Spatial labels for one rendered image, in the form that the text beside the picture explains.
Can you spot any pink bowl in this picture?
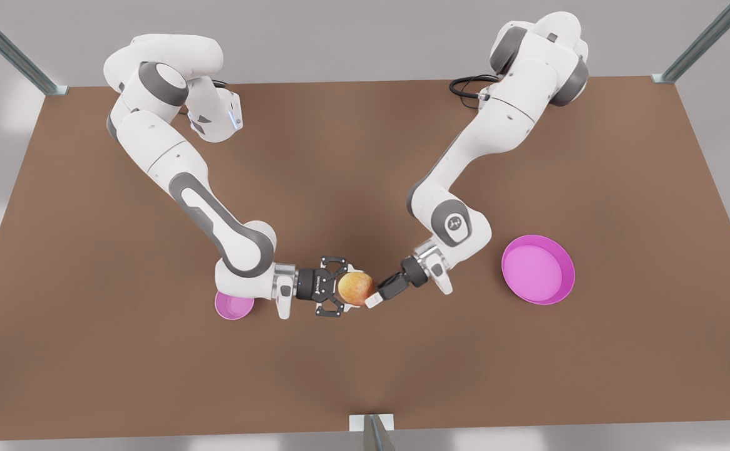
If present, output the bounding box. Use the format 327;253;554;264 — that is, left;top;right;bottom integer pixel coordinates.
214;291;255;321

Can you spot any silver frame post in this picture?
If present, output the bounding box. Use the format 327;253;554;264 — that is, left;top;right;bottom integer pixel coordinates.
650;0;730;85
0;0;69;96
348;413;396;451

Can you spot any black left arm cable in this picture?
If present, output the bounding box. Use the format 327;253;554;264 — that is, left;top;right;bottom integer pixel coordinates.
449;75;501;101

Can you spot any pink plate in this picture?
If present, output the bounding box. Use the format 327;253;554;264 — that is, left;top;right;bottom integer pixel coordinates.
501;235;576;306

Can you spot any yellow red apple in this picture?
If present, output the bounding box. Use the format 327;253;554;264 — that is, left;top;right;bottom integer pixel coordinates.
338;271;376;307

